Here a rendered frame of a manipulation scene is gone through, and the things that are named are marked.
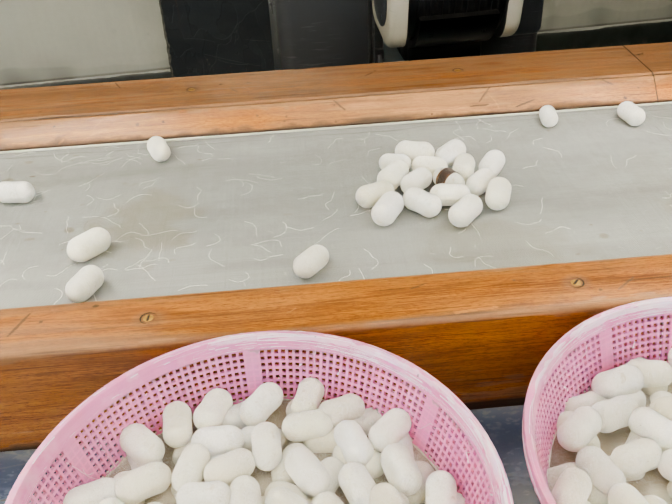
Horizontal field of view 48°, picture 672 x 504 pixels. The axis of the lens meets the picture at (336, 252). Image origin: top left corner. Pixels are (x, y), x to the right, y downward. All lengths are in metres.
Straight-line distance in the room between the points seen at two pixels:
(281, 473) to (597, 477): 0.18
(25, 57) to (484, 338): 2.43
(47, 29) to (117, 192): 2.06
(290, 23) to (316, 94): 0.70
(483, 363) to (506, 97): 0.39
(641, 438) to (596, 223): 0.24
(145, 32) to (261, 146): 1.97
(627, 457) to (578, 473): 0.03
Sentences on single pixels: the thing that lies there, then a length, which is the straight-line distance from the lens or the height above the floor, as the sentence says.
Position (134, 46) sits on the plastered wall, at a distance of 2.77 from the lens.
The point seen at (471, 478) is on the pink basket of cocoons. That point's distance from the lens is 0.46.
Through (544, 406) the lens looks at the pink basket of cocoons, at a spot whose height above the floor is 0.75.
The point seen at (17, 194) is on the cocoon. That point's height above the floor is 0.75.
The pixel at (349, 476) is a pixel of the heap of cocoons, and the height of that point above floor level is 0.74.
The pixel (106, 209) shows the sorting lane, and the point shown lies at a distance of 0.73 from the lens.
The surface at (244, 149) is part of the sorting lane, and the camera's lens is 0.80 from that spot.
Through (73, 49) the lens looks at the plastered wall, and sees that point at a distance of 2.80.
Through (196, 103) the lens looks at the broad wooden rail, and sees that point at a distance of 0.85.
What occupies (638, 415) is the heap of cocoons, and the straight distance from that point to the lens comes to 0.51.
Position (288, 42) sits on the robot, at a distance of 1.55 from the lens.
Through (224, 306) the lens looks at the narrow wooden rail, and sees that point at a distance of 0.54.
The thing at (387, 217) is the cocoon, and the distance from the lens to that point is 0.65.
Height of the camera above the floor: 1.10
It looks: 35 degrees down
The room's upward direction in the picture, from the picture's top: 3 degrees counter-clockwise
